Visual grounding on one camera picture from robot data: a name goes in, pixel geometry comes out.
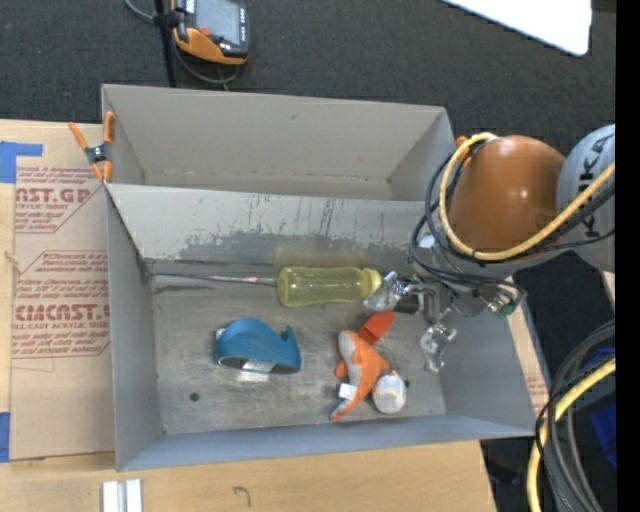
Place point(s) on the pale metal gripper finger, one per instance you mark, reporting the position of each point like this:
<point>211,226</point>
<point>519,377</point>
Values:
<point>436,345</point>
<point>384,297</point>

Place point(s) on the red-orange toy piece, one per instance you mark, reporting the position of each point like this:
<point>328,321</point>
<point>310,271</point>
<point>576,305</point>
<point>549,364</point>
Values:
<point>378,325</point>

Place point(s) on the yellow clear baby bottle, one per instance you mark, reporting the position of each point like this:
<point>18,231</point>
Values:
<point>320,286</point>

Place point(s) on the orange and white plush toy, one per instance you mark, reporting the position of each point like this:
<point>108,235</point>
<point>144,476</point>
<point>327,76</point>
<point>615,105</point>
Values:
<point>367,372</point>

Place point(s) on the blue tape dispenser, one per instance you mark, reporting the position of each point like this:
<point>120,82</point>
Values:
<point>255,345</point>

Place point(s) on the grey metal bin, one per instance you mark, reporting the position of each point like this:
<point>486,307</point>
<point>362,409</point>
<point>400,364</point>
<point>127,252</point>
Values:
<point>280,395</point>

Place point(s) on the brown cardboard board red print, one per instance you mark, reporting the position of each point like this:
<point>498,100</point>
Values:
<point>60,280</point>

